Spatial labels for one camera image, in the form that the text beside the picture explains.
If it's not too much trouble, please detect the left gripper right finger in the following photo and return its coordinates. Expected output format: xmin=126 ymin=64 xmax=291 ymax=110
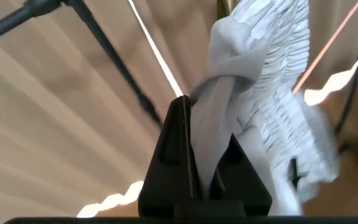
xmin=209 ymin=133 xmax=273 ymax=218

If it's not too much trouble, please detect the beige curtain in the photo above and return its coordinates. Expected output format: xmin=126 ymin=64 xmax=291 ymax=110
xmin=0 ymin=0 xmax=358 ymax=218

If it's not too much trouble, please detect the pale grey garment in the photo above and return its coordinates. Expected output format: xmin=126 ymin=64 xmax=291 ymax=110
xmin=188 ymin=0 xmax=340 ymax=216

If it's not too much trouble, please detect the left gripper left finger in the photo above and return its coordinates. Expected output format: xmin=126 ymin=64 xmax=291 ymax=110
xmin=137 ymin=95 xmax=202 ymax=218

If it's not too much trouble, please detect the black clothes rack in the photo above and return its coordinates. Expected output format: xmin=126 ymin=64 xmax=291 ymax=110
xmin=0 ymin=0 xmax=358 ymax=136

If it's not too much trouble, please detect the pink clothes hanger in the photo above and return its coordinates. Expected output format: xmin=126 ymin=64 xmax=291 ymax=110
xmin=292 ymin=0 xmax=358 ymax=95

